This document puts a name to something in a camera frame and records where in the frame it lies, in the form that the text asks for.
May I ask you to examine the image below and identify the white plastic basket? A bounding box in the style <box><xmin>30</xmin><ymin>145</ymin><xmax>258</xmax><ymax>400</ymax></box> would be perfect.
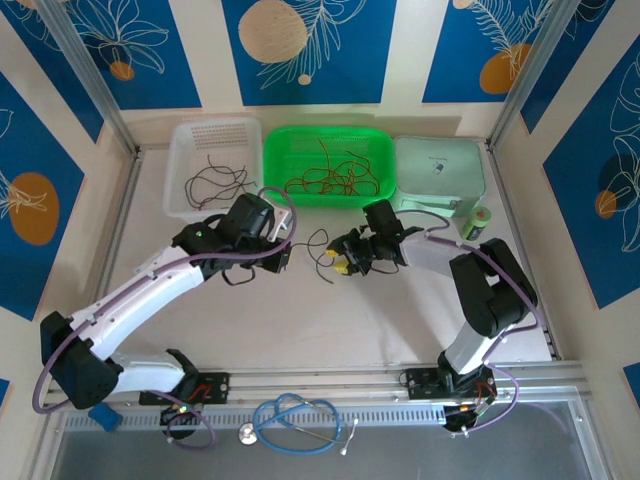
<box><xmin>162</xmin><ymin>117</ymin><xmax>265</xmax><ymax>222</ymax></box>

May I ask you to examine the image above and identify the green plastic basket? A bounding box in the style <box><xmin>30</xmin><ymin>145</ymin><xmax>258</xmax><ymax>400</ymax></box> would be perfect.
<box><xmin>263</xmin><ymin>126</ymin><xmax>396</xmax><ymax>209</ymax></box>

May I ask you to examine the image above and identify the blue stethoscope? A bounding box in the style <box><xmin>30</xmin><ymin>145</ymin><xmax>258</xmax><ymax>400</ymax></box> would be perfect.
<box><xmin>237</xmin><ymin>392</ymin><xmax>360</xmax><ymax>457</ymax></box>

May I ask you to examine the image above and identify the small black controller board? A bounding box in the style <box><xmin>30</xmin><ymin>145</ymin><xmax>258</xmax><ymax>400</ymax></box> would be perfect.
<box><xmin>158</xmin><ymin>403</ymin><xmax>202</xmax><ymax>427</ymax></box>
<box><xmin>442</xmin><ymin>402</ymin><xmax>494</xmax><ymax>432</ymax></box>

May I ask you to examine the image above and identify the blue block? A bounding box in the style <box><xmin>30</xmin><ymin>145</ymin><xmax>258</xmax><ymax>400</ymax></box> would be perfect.
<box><xmin>88</xmin><ymin>403</ymin><xmax>123</xmax><ymax>431</ymax></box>

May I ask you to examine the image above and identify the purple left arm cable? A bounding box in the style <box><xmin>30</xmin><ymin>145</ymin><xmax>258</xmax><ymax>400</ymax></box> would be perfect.
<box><xmin>32</xmin><ymin>186</ymin><xmax>300</xmax><ymax>449</ymax></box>

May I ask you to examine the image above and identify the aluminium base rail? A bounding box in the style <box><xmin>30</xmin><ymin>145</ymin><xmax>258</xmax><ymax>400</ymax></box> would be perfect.
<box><xmin>44</xmin><ymin>362</ymin><xmax>586</xmax><ymax>405</ymax></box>

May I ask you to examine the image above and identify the aluminium table side rail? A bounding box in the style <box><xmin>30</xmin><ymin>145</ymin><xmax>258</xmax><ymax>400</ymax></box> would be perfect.
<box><xmin>27</xmin><ymin>147</ymin><xmax>146</xmax><ymax>480</ymax></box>
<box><xmin>487</xmin><ymin>142</ymin><xmax>609</xmax><ymax>480</ymax></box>

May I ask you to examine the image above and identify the grey slotted cable duct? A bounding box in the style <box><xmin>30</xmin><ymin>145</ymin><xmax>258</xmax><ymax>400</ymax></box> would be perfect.
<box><xmin>64</xmin><ymin>402</ymin><xmax>447</xmax><ymax>432</ymax></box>

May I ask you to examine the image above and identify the aluminium frame post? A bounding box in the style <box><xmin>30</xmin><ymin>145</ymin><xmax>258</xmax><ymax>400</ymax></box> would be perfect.
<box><xmin>487</xmin><ymin>0</ymin><xmax>601</xmax><ymax>151</ymax></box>
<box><xmin>37</xmin><ymin>0</ymin><xmax>141</xmax><ymax>156</ymax></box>

